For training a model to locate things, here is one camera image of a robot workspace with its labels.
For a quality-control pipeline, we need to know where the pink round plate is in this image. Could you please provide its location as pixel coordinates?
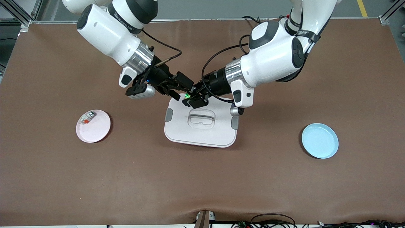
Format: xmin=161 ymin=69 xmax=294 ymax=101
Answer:
xmin=76 ymin=110 xmax=111 ymax=143

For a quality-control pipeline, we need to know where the brown camera mount post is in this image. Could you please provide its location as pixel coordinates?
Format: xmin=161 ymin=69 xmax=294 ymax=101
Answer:
xmin=194 ymin=210 xmax=216 ymax=228

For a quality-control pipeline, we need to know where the brown table mat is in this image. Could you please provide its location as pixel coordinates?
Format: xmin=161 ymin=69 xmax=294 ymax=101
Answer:
xmin=0 ymin=18 xmax=405 ymax=226

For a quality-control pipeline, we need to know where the black cable bundle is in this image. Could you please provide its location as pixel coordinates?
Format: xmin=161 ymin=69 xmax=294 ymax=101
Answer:
xmin=316 ymin=219 xmax=405 ymax=228

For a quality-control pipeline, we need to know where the white lidded storage box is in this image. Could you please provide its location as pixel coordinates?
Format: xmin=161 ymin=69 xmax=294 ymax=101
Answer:
xmin=164 ymin=95 xmax=239 ymax=148

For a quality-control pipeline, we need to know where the aluminium frame profile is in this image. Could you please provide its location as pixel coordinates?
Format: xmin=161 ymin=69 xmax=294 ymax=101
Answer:
xmin=379 ymin=0 xmax=405 ymax=26
xmin=0 ymin=0 xmax=43 ymax=34

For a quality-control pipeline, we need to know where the light blue round plate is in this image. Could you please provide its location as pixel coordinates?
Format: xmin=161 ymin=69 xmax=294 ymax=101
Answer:
xmin=301 ymin=123 xmax=339 ymax=159

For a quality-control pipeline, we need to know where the black looped cable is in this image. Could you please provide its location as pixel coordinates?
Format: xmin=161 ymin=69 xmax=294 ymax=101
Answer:
xmin=250 ymin=213 xmax=296 ymax=228

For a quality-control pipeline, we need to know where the white orange switch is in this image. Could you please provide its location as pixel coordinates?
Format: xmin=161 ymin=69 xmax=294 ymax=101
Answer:
xmin=79 ymin=111 xmax=96 ymax=125

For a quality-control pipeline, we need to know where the black base cable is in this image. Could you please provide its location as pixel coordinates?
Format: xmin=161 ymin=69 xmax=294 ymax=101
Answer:
xmin=242 ymin=15 xmax=263 ymax=25

